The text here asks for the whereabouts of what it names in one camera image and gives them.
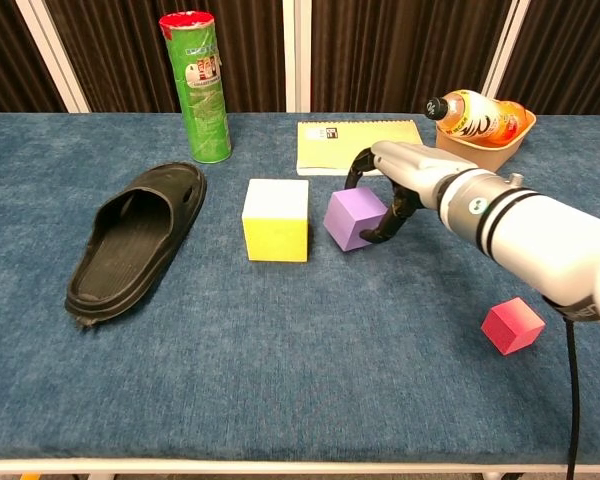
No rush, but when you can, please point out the green chips can red lid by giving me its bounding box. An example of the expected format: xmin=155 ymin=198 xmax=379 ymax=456
xmin=158 ymin=12 xmax=233 ymax=165

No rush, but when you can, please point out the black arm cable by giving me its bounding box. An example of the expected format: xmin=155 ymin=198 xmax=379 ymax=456
xmin=542 ymin=294 xmax=581 ymax=480

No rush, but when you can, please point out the black rubber slipper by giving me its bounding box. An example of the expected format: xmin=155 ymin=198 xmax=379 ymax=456
xmin=64 ymin=161 xmax=208 ymax=330

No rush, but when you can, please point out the dark brown curtain partition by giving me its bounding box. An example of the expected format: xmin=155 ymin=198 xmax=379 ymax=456
xmin=44 ymin=0 xmax=287 ymax=114
xmin=309 ymin=0 xmax=506 ymax=114
xmin=497 ymin=0 xmax=600 ymax=117
xmin=0 ymin=0 xmax=69 ymax=121

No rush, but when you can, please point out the small red cube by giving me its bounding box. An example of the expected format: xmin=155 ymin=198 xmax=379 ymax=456
xmin=480 ymin=296 xmax=547 ymax=357

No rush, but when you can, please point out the yellow spiral notepad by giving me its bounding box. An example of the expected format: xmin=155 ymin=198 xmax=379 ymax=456
xmin=295 ymin=120 xmax=424 ymax=177

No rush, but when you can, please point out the large yellow cube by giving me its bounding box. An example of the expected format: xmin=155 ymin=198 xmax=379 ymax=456
xmin=241 ymin=178 xmax=311 ymax=263

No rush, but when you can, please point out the orange plastic bowl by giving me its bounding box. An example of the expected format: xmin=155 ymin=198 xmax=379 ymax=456
xmin=434 ymin=108 xmax=538 ymax=172

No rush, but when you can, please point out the medium purple cube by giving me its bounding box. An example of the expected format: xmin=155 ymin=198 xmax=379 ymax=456
xmin=322 ymin=187 xmax=390 ymax=253

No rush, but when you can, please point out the orange drink bottle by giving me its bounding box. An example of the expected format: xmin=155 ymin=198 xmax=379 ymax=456
xmin=425 ymin=89 xmax=527 ymax=147

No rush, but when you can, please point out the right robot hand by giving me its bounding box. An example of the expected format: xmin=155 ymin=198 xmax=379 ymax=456
xmin=344 ymin=140 xmax=481 ymax=246

